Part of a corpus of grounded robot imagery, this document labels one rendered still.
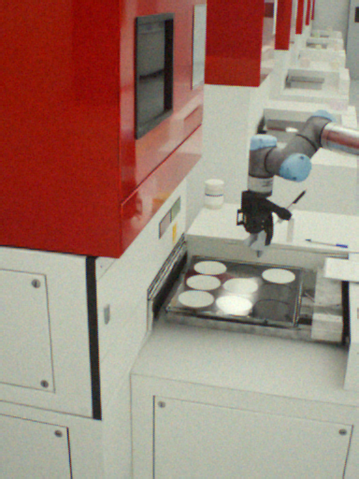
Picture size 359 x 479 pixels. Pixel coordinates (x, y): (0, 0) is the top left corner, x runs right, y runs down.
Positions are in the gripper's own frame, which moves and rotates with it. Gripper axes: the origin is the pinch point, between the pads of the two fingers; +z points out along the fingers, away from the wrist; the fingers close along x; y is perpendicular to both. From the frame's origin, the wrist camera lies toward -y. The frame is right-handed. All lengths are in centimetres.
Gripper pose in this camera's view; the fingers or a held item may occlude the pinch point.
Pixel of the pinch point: (261, 253)
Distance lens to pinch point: 187.8
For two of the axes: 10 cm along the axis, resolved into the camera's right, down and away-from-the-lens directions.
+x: 4.8, 3.5, -8.1
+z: -0.2, 9.2, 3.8
